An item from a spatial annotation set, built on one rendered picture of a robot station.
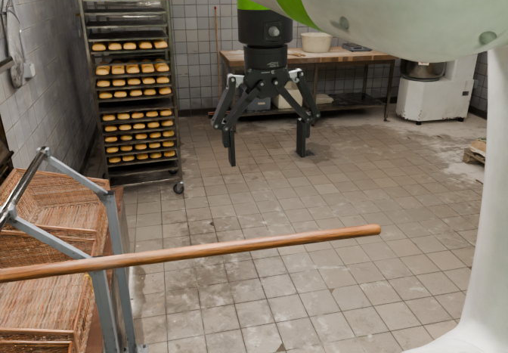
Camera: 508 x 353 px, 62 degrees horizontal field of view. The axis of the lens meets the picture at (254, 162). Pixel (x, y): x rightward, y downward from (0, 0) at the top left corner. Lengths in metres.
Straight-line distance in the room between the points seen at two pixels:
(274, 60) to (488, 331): 0.48
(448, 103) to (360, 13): 5.89
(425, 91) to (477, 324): 5.45
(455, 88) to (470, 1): 5.89
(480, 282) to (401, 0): 0.32
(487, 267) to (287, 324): 2.12
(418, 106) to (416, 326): 3.75
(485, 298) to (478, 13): 0.31
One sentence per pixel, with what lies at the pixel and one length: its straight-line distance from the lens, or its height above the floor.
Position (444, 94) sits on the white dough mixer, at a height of 0.41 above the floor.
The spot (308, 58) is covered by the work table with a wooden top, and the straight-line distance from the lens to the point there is 5.35.
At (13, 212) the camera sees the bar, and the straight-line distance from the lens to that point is 1.42.
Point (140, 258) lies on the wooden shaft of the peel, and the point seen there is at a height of 1.20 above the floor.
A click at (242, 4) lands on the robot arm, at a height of 1.75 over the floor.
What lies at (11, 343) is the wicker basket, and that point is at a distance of 1.57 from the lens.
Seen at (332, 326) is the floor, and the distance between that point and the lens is 2.57.
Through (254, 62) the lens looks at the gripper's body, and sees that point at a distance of 0.72.
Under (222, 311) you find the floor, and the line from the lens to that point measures 2.63.
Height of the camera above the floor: 1.78
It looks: 23 degrees down
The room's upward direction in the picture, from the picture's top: straight up
